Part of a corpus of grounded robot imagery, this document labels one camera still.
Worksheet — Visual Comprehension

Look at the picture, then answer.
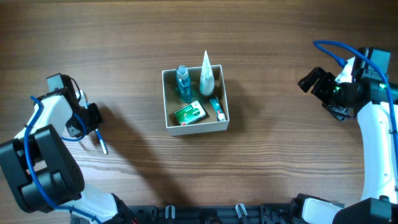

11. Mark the blue mouthwash bottle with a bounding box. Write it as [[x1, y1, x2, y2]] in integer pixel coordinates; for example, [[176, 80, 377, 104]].
[[176, 65, 192, 103]]

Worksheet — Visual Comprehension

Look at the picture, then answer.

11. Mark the teal toothpaste tube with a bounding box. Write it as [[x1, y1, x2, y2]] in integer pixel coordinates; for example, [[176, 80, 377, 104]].
[[209, 97, 226, 121]]

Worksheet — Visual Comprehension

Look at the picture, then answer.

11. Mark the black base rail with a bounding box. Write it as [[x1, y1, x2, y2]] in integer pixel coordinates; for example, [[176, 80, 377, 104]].
[[129, 203, 305, 224]]

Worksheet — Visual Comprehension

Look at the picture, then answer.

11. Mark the white cardboard open box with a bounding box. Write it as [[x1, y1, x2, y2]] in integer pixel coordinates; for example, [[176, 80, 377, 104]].
[[162, 65, 230, 136]]

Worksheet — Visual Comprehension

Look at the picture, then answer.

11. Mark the left blue cable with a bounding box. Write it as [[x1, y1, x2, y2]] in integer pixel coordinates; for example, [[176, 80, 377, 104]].
[[24, 95, 103, 224]]

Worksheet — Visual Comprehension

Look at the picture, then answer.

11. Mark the green soap box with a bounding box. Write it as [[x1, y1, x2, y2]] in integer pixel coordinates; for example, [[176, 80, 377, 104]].
[[174, 101, 206, 126]]

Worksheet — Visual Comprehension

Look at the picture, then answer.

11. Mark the blue white toothbrush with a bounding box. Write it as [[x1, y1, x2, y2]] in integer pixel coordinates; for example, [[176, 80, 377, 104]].
[[95, 129, 108, 155]]

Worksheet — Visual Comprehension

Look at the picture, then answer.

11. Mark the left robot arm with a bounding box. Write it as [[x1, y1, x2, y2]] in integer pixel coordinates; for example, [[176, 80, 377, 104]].
[[1, 73, 136, 223]]

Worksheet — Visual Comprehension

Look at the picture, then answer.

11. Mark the white lotion tube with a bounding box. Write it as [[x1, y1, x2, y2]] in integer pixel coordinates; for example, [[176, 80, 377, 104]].
[[200, 51, 215, 96]]

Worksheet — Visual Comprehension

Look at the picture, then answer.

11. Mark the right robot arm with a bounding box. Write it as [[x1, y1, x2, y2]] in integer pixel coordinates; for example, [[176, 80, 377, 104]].
[[289, 47, 397, 223]]

